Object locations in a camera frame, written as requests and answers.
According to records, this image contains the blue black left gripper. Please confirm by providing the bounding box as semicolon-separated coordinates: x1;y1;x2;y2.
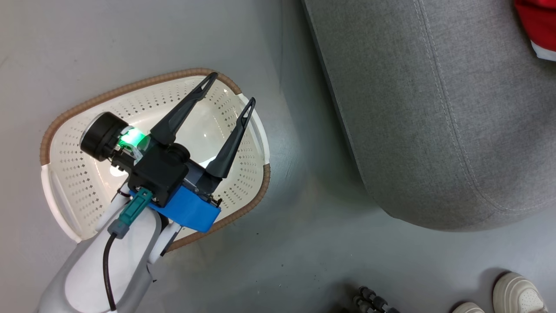
80;72;257;233

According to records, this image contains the red jersey with white hem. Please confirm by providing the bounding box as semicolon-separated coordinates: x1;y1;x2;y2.
515;0;556;61

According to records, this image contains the white perforated laundry basket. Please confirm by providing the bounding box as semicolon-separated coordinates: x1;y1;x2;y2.
40;67;272;253

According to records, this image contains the grey fabric sofa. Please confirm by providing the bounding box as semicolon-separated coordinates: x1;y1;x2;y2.
302;0;556;231

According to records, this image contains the black ribbed object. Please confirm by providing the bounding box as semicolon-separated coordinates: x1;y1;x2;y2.
353;286;400;313

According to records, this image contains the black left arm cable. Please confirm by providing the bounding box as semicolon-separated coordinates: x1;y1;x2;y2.
103;188;154;312

